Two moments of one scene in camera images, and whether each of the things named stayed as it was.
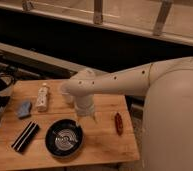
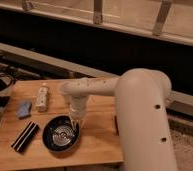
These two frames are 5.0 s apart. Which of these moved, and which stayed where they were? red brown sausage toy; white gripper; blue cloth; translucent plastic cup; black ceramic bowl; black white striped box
Moved: black ceramic bowl; white gripper
Stayed: blue cloth; translucent plastic cup; black white striped box; red brown sausage toy
